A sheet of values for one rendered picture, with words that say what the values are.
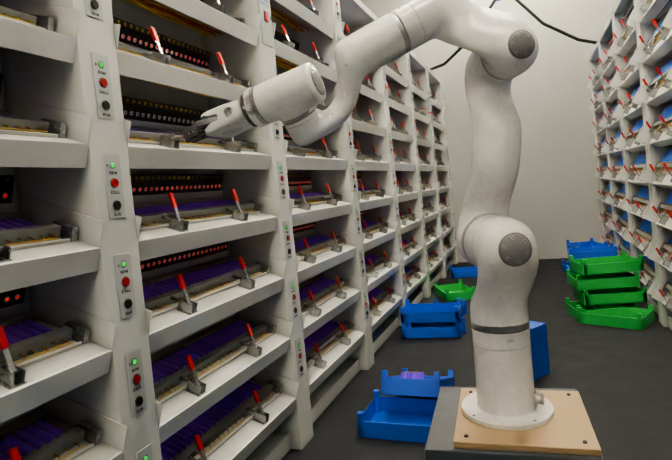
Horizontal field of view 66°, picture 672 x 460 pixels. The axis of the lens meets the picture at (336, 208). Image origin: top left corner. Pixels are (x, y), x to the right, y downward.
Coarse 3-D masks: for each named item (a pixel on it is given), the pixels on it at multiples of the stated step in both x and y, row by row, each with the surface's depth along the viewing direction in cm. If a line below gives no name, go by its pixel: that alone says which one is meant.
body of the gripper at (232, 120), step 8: (240, 96) 108; (224, 104) 107; (232, 104) 106; (240, 104) 106; (208, 112) 108; (216, 112) 107; (224, 112) 107; (232, 112) 107; (240, 112) 106; (224, 120) 107; (232, 120) 106; (240, 120) 106; (248, 120) 107; (208, 128) 108; (216, 128) 107; (224, 128) 108; (232, 128) 109; (240, 128) 112; (248, 128) 114; (216, 136) 112; (224, 136) 114; (232, 136) 116
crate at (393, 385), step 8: (384, 376) 176; (392, 376) 188; (400, 376) 198; (424, 376) 200; (432, 376) 199; (440, 376) 198; (448, 376) 195; (384, 384) 176; (392, 384) 175; (400, 384) 174; (408, 384) 173; (416, 384) 172; (424, 384) 171; (432, 384) 170; (440, 384) 171; (448, 384) 184; (384, 392) 175; (392, 392) 174; (400, 392) 173; (408, 392) 172; (416, 392) 171; (424, 392) 170; (432, 392) 169
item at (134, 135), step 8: (136, 136) 114; (144, 136) 116; (152, 136) 118; (176, 136) 126; (192, 144) 133; (200, 144) 133; (208, 144) 140; (216, 144) 143; (224, 144) 147; (240, 144) 155
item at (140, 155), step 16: (128, 128) 102; (160, 128) 138; (176, 128) 144; (128, 144) 106; (144, 144) 113; (256, 144) 159; (272, 144) 158; (144, 160) 108; (160, 160) 112; (176, 160) 117; (192, 160) 123; (208, 160) 129; (224, 160) 135; (240, 160) 143; (256, 160) 151
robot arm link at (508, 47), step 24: (432, 0) 103; (456, 0) 103; (408, 24) 103; (432, 24) 104; (456, 24) 103; (480, 24) 101; (504, 24) 98; (480, 48) 100; (504, 48) 97; (528, 48) 97; (504, 72) 101
